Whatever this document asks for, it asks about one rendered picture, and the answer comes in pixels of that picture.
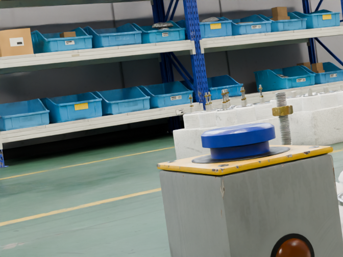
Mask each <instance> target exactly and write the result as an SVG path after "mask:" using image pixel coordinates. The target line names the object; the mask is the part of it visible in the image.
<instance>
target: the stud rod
mask: <svg viewBox="0 0 343 257"><path fill-rule="evenodd" d="M285 95H286V94H285V92H278V93H275V96H276V102H277V107H282V106H286V105H287V104H286V103H287V101H286V96H285ZM278 118H279V126H280V128H279V129H280V132H281V133H280V134H281V142H282V145H292V140H291V133H290V128H289V127H290V125H289V118H288V115H284V116H279V117H278Z"/></svg>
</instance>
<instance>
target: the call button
mask: <svg viewBox="0 0 343 257"><path fill-rule="evenodd" d="M274 138H276V134H275V126H274V125H272V124H270V123H252V124H243V125H235V126H228V127H221V128H215V129H212V130H208V131H204V132H203V133H202V134H201V141H202V147H203V148H209V149H210V153H211V158H212V159H230V158H240V157H247V156H253V155H258V154H262V153H265V152H268V151H270V146H269V140H272V139H274Z"/></svg>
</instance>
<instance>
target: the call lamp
mask: <svg viewBox="0 0 343 257"><path fill-rule="evenodd" d="M276 257H311V251H310V249H309V247H308V245H307V244H306V243H305V242H304V241H303V240H301V239H298V238H292V239H289V240H287V241H285V242H284V243H283V244H282V245H281V246H280V248H279V249H278V251H277V254H276Z"/></svg>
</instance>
